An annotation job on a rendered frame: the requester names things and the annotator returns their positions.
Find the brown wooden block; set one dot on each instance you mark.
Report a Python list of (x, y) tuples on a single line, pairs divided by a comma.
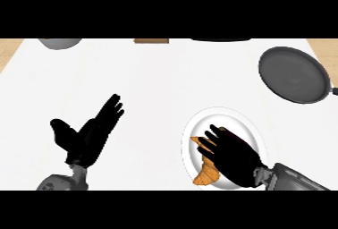
[(152, 40)]

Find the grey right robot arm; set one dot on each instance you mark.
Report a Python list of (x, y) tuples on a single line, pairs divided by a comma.
[(290, 179)]

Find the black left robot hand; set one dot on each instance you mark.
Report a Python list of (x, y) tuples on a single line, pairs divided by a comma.
[(91, 138)]

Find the grey bowl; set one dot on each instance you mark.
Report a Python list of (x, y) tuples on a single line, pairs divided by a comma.
[(60, 43)]

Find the dark grey frying pan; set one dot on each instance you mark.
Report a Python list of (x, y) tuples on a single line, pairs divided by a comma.
[(295, 74)]

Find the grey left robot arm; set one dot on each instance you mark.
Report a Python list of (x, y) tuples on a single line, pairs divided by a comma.
[(66, 180)]

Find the white oval plate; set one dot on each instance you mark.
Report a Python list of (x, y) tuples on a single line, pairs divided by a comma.
[(247, 128)]

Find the black flat object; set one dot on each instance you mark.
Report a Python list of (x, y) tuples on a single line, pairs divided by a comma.
[(221, 39)]

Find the orange croissant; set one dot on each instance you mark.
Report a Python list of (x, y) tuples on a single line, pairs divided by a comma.
[(206, 176)]

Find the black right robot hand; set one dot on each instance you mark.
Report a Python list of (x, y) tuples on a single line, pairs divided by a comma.
[(236, 161)]

